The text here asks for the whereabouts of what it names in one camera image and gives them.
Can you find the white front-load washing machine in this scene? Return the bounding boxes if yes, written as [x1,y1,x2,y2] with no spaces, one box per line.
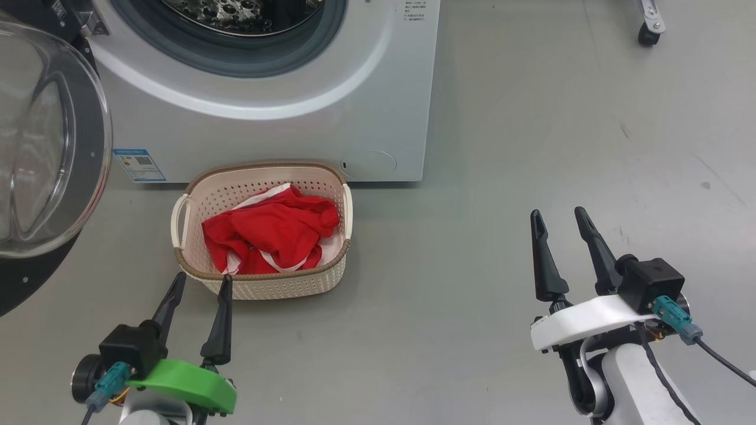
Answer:
[50,0,442,184]

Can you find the round drain filter cover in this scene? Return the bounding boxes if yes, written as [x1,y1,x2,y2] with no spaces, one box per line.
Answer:
[341,149,397,179]

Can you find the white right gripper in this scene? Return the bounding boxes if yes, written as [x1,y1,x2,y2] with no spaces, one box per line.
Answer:
[530,206,659,353]

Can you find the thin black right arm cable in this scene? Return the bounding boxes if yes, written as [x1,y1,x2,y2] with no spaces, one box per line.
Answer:
[634,322,703,425]

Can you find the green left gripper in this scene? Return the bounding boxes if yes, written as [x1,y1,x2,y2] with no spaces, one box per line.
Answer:
[126,272,238,415]

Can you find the left camera cable teal connector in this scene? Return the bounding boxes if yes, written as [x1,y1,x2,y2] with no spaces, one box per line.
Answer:
[80,362,131,425]

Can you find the grey rubber door gasket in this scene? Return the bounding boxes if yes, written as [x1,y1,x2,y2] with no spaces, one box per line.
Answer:
[109,0,348,79]

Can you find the camera cable teal connector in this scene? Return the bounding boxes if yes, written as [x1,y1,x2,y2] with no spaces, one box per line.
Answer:
[653,295,756,388]
[80,362,131,425]

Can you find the blue energy label sticker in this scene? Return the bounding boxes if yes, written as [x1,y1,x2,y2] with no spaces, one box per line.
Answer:
[113,148,167,183]

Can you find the right camera cable teal connector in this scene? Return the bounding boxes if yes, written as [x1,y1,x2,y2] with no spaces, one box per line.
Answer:
[653,295,756,388]

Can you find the red garment with white trim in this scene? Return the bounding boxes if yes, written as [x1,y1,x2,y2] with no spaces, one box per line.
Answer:
[201,184,345,276]

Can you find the cream perforated plastic laundry basket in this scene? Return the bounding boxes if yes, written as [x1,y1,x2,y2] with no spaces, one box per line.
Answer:
[171,160,354,300]

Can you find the black round glass washer door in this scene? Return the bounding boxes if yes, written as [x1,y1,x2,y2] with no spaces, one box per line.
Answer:
[0,11,114,318]

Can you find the metal partition leg with caster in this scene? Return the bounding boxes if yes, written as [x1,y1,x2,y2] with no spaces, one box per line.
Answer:
[637,0,667,48]

